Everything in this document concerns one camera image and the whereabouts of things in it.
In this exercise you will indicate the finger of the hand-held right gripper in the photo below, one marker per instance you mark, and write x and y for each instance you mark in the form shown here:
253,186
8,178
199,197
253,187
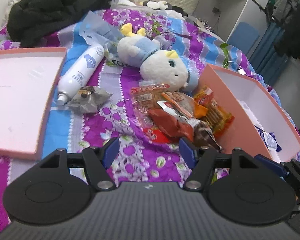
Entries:
270,163

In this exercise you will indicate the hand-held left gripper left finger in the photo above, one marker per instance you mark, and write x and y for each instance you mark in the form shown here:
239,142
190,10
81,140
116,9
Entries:
112,150

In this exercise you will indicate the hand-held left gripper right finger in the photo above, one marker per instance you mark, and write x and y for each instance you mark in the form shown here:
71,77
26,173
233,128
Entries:
187,151

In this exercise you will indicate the blue and white snack packet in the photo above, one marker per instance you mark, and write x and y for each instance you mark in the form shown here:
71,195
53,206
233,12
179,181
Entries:
267,138

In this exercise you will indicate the pile of snack packets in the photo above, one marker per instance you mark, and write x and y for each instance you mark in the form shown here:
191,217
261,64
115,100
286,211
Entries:
170,125

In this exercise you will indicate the grey snack packet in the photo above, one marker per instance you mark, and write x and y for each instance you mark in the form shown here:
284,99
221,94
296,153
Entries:
90,100

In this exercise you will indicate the pink cardboard box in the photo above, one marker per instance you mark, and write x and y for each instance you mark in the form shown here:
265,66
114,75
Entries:
270,100

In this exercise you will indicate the purple floral bedspread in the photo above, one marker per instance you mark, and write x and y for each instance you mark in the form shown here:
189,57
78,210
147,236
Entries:
140,160

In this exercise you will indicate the white spray bottle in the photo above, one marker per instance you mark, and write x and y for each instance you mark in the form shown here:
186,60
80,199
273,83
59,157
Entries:
82,70

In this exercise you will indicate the white and blue plush toy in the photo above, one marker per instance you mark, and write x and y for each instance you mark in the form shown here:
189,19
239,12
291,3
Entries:
160,65

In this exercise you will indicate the blue curtain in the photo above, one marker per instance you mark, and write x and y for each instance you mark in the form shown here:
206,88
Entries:
267,55

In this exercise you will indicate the pink box lid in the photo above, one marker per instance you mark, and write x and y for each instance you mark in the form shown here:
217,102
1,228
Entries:
17,92

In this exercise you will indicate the clear blue printed plastic bag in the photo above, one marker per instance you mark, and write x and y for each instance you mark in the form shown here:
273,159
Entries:
95,27

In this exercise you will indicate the blue chair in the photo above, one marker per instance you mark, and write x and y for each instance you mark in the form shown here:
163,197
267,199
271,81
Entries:
243,36

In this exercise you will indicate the black hanging coat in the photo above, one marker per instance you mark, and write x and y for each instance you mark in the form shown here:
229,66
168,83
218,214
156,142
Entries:
297,35

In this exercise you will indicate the dark clothes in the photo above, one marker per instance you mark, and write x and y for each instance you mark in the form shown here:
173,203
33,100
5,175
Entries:
176,11

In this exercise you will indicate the black and white penguin plush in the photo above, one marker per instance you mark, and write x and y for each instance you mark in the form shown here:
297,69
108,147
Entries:
157,4

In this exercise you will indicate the white cabinet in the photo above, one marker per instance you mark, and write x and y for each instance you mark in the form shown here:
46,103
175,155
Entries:
240,7

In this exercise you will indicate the black jacket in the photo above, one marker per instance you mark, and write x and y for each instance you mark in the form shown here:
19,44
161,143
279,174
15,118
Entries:
52,7

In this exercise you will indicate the grey hanging hoodie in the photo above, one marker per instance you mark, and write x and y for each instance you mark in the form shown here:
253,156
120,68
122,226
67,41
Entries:
287,2

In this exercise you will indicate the wall socket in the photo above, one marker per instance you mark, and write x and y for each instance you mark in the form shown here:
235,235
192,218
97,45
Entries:
216,10

